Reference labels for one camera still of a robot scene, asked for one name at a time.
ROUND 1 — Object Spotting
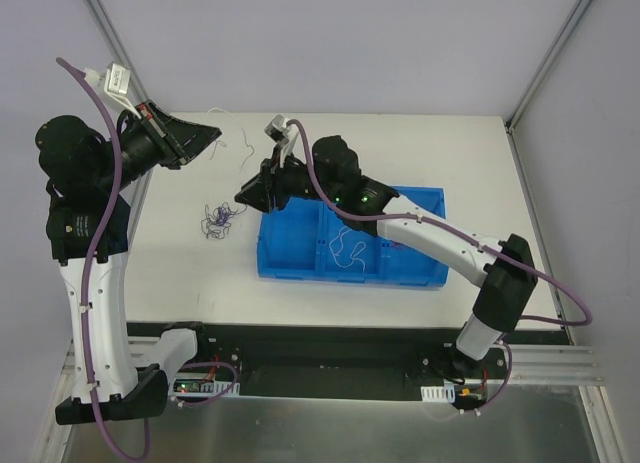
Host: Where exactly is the right aluminium corner post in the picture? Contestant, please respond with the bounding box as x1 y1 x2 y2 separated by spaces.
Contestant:
505 0 596 134

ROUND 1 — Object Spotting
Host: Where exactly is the aluminium frame rail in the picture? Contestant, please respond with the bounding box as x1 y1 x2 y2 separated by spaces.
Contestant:
74 326 600 385

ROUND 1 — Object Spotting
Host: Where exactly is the right white cable duct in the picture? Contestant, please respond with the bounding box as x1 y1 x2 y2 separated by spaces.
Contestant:
420 384 456 404

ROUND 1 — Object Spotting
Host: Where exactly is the left aluminium corner post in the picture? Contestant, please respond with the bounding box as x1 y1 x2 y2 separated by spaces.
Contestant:
83 0 150 106

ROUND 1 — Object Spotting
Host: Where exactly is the aluminium corner post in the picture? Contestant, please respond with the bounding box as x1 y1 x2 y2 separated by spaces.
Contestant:
505 0 596 134
83 0 150 106

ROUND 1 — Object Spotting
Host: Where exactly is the blue three-compartment bin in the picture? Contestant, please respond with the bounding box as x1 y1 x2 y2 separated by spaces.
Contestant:
256 198 449 288

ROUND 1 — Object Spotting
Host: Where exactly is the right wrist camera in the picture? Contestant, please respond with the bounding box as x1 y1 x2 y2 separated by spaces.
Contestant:
264 114 299 167

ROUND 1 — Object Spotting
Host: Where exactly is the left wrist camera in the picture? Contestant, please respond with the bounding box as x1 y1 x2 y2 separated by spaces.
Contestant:
84 62 142 120

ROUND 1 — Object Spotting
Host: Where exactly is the left white cable duct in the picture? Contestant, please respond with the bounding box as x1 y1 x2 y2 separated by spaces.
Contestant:
173 379 240 399

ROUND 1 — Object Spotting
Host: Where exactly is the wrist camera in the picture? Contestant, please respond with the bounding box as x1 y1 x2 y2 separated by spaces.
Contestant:
264 114 299 167
84 62 142 120

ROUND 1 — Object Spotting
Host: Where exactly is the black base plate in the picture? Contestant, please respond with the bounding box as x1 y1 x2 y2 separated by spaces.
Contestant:
185 324 507 401

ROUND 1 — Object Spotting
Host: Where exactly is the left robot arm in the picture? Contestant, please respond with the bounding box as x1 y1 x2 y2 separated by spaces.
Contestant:
35 101 222 425

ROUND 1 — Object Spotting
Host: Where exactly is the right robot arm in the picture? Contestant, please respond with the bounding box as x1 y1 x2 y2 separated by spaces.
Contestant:
234 135 538 382

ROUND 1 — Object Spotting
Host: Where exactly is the white cable duct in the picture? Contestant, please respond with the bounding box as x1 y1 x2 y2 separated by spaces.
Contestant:
420 384 456 404
173 379 240 399

